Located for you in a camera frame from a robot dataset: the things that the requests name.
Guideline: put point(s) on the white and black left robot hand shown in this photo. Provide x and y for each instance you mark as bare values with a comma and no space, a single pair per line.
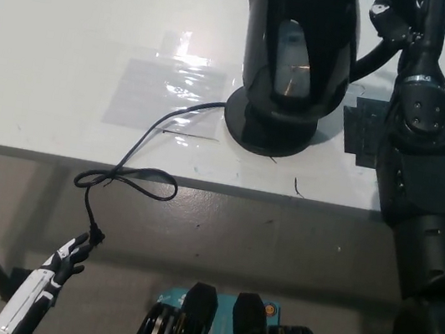
33,294

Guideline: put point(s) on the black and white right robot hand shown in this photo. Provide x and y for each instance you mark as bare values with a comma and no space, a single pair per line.
429,39

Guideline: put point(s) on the black electric kettle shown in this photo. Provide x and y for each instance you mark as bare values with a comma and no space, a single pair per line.
269,34

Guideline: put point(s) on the black and teal robot body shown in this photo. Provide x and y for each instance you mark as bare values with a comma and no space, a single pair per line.
197,324

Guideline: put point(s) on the round black kettle base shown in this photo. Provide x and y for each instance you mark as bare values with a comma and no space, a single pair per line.
269,140

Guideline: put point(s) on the black tape patch on table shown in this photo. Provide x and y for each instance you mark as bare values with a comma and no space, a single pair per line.
364,130

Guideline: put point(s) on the laminated paper sheet under tape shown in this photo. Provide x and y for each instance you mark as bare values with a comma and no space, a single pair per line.
140,95

